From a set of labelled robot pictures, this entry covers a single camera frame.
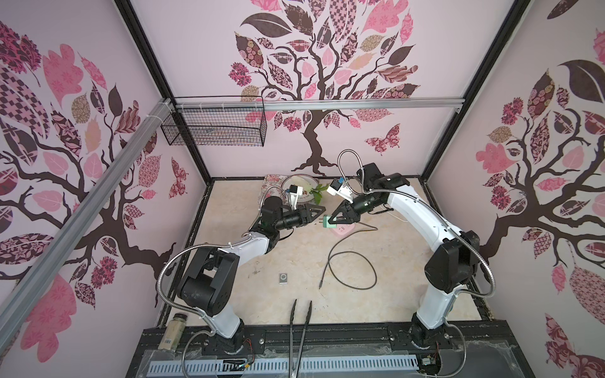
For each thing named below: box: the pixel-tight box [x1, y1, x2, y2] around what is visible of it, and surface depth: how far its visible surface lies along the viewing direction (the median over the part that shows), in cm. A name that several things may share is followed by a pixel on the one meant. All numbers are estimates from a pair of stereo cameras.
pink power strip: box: [330, 223, 357, 238], surface depth 100 cm
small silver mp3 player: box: [278, 273, 288, 285], surface depth 89 cm
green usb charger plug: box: [318, 214, 338, 229], surface depth 77 cm
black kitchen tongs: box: [289, 298, 313, 378], surface depth 72 cm
